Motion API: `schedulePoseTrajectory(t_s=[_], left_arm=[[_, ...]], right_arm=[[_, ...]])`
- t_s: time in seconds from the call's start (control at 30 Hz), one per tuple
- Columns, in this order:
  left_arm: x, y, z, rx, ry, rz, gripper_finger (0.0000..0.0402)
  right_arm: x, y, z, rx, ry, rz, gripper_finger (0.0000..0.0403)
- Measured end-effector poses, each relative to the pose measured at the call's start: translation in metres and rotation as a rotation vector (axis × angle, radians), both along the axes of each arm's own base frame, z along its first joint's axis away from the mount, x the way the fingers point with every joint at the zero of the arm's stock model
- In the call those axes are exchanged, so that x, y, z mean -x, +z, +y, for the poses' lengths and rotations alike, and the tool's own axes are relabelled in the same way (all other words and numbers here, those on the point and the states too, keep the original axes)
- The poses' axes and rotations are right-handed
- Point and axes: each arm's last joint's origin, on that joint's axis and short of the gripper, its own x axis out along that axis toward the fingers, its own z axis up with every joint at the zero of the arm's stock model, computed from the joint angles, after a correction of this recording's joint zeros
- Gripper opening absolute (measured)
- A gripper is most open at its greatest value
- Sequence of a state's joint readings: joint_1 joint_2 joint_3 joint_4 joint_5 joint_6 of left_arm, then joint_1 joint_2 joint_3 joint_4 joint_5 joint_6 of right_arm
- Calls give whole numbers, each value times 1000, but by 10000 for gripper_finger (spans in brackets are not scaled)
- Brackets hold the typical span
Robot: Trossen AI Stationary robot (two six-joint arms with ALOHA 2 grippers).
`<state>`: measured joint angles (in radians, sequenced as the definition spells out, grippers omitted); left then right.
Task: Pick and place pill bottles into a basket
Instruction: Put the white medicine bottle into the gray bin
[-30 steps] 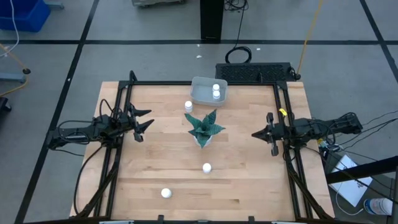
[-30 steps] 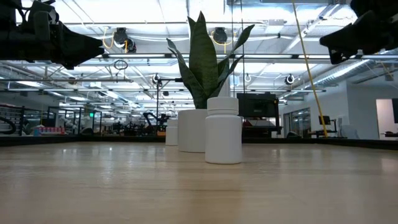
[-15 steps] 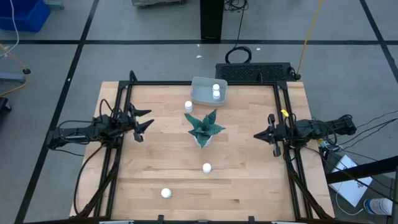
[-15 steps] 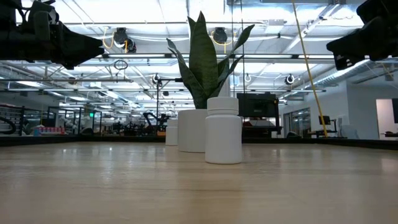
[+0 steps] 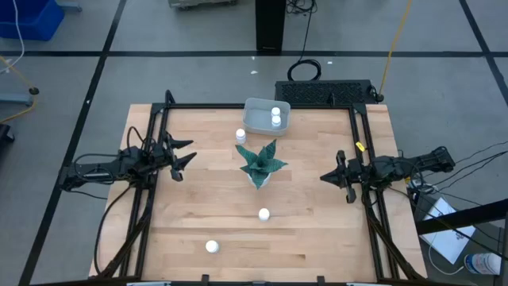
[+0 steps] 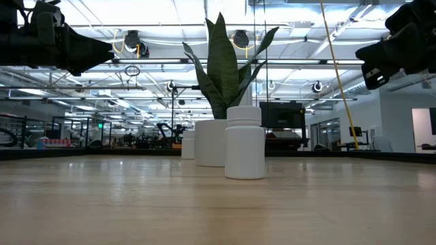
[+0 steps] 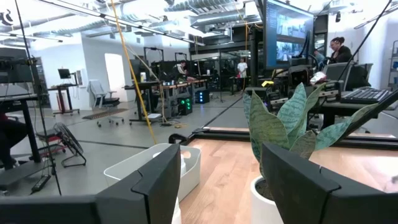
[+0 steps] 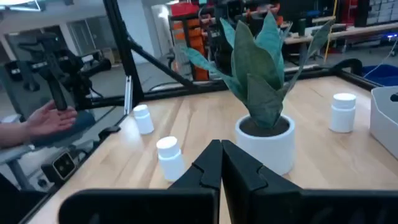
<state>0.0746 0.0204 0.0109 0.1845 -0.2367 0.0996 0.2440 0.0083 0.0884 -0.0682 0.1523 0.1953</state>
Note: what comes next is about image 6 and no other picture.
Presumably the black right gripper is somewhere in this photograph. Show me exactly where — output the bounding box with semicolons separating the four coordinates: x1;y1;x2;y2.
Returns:
355;19;436;91

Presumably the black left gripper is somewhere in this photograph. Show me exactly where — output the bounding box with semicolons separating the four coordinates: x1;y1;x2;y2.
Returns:
0;23;115;77

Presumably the white pill bottle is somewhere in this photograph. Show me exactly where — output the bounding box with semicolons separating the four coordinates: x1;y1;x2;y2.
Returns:
224;105;266;180
181;130;196;160

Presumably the long ceiling light bar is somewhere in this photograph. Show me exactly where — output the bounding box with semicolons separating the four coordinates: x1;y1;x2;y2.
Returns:
112;58;365;65

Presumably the yellow slanted pole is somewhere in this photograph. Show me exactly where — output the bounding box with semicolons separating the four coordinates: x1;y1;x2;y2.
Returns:
319;0;360;150

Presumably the row of red boxes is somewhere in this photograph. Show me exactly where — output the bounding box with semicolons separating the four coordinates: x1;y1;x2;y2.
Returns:
42;138;72;148

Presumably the black pole stand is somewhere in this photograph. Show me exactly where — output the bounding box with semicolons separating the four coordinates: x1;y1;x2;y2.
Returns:
171;84;202;137

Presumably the black monitor cart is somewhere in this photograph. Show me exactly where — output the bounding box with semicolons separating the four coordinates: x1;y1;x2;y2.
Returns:
259;101;309;152

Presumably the green snake plant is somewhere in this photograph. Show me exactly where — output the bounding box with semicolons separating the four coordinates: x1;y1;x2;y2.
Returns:
182;12;280;120

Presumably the white round plant pot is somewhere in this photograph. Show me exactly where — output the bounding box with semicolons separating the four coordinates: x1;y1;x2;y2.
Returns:
194;118;228;168

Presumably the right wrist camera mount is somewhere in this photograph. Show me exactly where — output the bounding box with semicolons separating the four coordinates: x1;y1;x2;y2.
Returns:
384;3;432;35

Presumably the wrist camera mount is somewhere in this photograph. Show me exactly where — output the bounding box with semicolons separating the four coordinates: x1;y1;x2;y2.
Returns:
30;0;65;37
384;3;432;35

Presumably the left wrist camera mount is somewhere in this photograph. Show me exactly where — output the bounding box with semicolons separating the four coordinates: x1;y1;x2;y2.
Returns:
30;0;65;37

